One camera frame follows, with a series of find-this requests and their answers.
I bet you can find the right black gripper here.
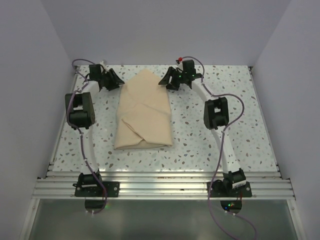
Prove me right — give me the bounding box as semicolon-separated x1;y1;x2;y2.
158;67;186;91

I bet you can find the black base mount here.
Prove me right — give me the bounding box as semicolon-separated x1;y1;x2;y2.
72;181;120;198
206;180;253;198

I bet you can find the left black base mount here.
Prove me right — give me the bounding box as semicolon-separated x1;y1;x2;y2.
72;181;120;198

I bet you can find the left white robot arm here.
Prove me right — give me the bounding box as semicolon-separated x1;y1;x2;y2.
64;60;125;197

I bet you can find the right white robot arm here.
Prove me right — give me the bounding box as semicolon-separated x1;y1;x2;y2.
158;56;247;197

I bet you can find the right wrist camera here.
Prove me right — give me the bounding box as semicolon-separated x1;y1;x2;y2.
175;57;183;68

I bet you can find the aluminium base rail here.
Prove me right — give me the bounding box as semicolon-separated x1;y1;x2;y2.
32;171;295;200

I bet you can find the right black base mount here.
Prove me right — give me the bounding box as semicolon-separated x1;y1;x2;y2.
206;180;253;198

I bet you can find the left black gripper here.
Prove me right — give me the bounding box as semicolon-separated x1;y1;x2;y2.
100;69;125;92

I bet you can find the beige cloth drape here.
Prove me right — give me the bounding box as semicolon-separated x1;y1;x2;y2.
114;69;173;150

